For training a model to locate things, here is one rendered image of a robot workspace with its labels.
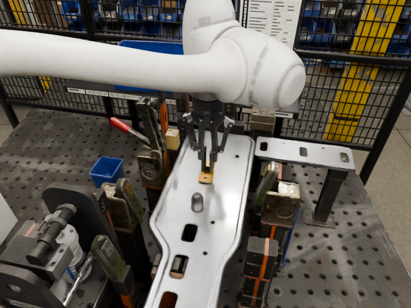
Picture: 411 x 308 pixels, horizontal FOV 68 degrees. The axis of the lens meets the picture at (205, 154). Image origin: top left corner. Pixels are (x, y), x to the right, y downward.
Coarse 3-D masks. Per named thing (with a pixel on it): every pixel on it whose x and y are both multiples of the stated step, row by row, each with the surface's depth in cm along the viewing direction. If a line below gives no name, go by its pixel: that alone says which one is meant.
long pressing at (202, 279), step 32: (192, 160) 91; (224, 160) 91; (192, 192) 81; (224, 192) 81; (160, 224) 73; (224, 224) 73; (192, 256) 67; (224, 256) 67; (160, 288) 61; (192, 288) 61
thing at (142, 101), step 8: (136, 104) 76; (144, 104) 74; (152, 104) 74; (160, 104) 76; (144, 112) 75; (152, 112) 78; (144, 120) 77; (152, 120) 80; (152, 128) 78; (152, 136) 80; (160, 136) 83; (152, 144) 82; (160, 144) 85
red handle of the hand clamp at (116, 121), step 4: (112, 120) 81; (116, 120) 81; (120, 120) 82; (112, 124) 81; (116, 124) 81; (120, 124) 81; (124, 124) 82; (120, 128) 82; (124, 128) 81; (128, 128) 82; (132, 128) 83; (124, 132) 82; (128, 132) 82; (132, 132) 82; (136, 132) 83; (132, 136) 83; (136, 136) 82; (140, 136) 83; (144, 136) 84; (140, 140) 83; (144, 140) 83; (148, 140) 84; (148, 144) 83; (160, 148) 84
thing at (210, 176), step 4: (208, 164) 88; (216, 164) 88; (200, 172) 85; (204, 172) 85; (208, 172) 85; (200, 176) 84; (204, 176) 84; (208, 176) 84; (212, 176) 84; (200, 180) 83; (204, 180) 83; (208, 180) 83
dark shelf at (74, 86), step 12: (72, 84) 120; (84, 84) 120; (96, 84) 120; (108, 84) 120; (108, 96) 118; (120, 96) 116; (132, 96) 115; (144, 96) 114; (156, 96) 113; (168, 96) 113; (240, 108) 109; (252, 108) 108; (288, 108) 107
